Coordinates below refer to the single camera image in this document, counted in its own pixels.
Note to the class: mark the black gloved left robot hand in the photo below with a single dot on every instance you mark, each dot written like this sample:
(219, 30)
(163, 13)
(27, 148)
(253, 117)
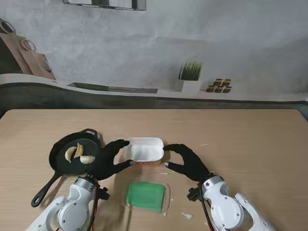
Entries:
(106, 161)

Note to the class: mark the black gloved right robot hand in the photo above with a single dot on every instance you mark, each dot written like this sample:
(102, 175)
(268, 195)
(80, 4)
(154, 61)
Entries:
(193, 166)

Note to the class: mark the white paper food container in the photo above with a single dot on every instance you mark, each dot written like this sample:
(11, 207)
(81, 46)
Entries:
(146, 151)

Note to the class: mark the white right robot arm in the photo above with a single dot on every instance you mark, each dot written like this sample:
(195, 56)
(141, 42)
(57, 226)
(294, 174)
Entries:
(226, 207)

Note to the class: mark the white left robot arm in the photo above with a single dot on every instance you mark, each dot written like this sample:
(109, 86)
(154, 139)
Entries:
(72, 211)

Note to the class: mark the black cast iron skillet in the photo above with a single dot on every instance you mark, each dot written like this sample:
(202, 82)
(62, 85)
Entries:
(60, 166)

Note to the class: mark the dark flat cooktop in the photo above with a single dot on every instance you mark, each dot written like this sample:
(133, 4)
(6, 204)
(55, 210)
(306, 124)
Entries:
(108, 87)

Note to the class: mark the small brown spice jar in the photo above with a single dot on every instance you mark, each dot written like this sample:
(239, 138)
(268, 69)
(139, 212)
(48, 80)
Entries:
(227, 89)
(218, 89)
(210, 89)
(219, 82)
(227, 82)

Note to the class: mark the potted grass plant white pot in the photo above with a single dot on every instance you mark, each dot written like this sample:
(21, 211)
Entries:
(190, 74)

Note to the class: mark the small wooden cutting board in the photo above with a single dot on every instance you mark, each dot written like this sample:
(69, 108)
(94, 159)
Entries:
(36, 65)

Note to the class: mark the large wooden cutting board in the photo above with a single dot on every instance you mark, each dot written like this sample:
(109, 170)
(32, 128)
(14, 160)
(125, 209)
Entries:
(12, 48)

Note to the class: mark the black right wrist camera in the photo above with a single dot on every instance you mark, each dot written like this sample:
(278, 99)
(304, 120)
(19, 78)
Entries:
(194, 194)

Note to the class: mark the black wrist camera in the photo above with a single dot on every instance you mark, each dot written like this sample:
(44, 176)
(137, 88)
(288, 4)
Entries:
(103, 192)
(194, 194)

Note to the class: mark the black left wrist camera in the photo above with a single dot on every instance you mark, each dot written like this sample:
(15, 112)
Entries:
(103, 192)

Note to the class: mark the dark framed wall shelf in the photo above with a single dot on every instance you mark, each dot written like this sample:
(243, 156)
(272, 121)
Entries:
(103, 3)

